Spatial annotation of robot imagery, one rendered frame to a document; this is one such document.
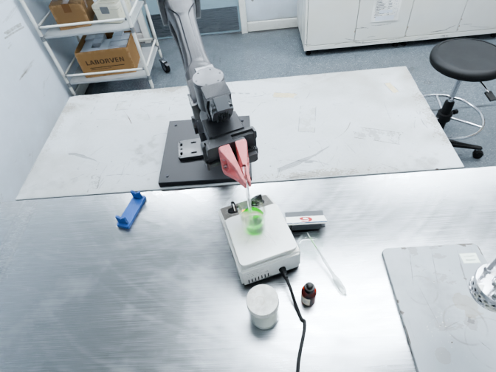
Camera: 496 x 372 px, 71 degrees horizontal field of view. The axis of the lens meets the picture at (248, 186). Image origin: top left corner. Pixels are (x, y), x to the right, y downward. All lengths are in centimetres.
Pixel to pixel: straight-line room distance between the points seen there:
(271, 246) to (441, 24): 293
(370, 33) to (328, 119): 218
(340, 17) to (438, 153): 218
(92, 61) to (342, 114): 217
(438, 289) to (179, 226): 57
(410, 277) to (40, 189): 96
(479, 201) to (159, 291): 76
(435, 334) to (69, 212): 88
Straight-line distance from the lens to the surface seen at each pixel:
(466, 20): 350
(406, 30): 333
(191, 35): 79
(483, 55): 207
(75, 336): 83
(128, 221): 91
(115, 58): 286
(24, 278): 96
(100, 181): 105
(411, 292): 78
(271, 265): 71
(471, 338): 78
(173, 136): 106
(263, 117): 110
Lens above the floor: 159
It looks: 49 degrees down
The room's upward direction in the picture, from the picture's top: 8 degrees counter-clockwise
